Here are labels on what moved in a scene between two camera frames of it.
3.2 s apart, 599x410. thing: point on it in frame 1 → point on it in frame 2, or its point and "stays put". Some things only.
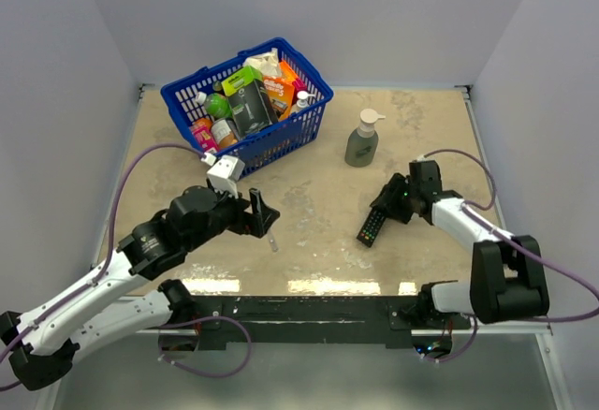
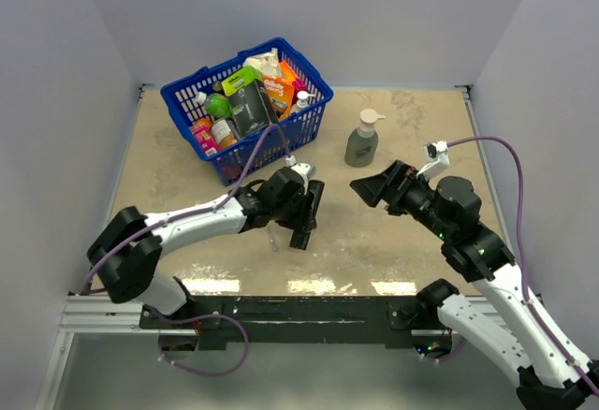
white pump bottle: x=301 y=103 stays put
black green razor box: x=251 y=103 stays put
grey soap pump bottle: x=362 y=144 stays put
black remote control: x=371 y=227 → x=299 y=239
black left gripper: x=257 y=223 → x=305 y=219
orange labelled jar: x=224 y=132 stays put
